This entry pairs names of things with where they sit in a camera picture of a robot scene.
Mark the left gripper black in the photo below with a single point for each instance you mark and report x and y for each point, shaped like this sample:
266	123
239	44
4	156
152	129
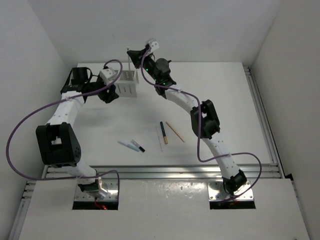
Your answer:
110	95

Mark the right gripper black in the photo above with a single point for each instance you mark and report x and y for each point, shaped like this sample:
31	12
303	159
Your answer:
137	56

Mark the gold slim makeup pen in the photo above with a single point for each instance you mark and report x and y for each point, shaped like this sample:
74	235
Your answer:
175	131

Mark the dark green gold makeup pen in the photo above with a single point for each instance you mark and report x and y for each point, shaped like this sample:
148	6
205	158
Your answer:
163	133

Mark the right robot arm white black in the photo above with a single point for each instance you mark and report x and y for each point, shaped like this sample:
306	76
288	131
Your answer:
205	123

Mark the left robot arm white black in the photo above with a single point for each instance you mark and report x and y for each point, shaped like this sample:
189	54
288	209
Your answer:
58	145

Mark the white light-blue makeup pen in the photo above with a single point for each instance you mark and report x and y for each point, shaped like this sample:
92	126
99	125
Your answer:
128	145

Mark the silver black-capped makeup pen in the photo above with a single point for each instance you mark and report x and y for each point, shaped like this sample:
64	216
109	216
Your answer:
138	145

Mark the white two-slot organizer box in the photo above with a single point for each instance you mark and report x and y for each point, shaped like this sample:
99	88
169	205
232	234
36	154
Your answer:
126	85

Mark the thin white eyeliner pencil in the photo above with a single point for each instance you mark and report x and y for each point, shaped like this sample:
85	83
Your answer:
159	139

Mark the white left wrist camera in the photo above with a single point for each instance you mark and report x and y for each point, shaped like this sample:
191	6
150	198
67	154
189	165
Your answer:
108	75

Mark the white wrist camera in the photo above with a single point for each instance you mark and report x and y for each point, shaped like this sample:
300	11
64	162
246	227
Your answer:
108	75
152	45

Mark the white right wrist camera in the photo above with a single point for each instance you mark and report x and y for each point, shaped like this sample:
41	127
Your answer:
152	45

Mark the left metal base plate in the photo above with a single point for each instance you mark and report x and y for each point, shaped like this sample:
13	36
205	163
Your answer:
110	191

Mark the metal base plate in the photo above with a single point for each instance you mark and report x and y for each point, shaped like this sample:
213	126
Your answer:
217	193
110	191

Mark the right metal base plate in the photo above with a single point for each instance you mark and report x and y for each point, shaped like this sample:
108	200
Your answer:
217	193

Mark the aluminium right side rail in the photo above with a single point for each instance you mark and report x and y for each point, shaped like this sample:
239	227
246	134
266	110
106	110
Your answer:
263	120

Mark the aluminium rail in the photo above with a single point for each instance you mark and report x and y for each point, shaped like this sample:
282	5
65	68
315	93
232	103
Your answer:
263	120
251	171

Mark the aluminium front rail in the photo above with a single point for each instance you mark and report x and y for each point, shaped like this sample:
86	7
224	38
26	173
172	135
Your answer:
251	171

